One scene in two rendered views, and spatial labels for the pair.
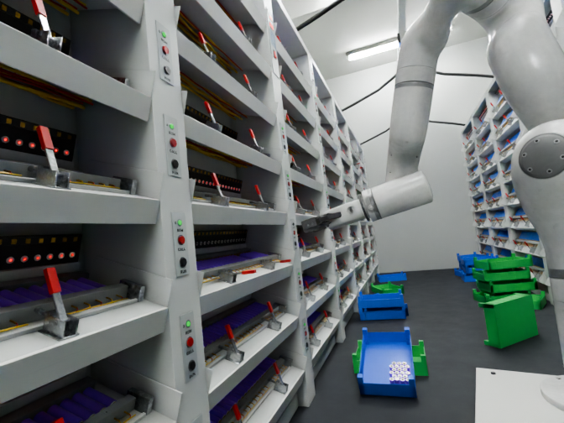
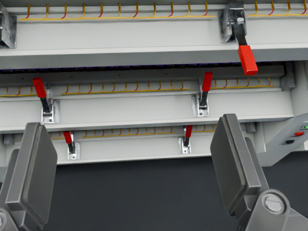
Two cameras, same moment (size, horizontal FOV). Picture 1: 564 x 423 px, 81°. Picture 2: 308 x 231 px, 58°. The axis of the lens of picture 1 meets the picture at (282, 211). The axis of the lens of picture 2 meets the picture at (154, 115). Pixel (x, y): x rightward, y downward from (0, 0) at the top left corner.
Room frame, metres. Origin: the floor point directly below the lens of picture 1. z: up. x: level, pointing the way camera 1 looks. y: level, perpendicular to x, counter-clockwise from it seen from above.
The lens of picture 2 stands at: (0.90, -0.12, 0.77)
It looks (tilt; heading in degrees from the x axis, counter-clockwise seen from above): 62 degrees down; 61
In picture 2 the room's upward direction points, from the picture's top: 6 degrees clockwise
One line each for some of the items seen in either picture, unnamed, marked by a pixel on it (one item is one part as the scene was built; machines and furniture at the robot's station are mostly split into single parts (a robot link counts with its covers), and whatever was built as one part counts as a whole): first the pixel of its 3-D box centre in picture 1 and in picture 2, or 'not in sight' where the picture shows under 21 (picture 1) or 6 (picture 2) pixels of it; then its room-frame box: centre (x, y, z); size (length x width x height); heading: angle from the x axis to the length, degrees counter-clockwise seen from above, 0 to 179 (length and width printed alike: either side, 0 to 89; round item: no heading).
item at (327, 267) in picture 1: (310, 193); not in sight; (1.99, -0.18, 0.87); 0.20 x 0.09 x 1.74; 70
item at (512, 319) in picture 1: (508, 319); not in sight; (1.69, -1.06, 0.10); 0.30 x 0.08 x 0.20; 115
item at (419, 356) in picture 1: (389, 356); not in sight; (1.54, -0.41, 0.04); 0.30 x 0.20 x 0.08; 70
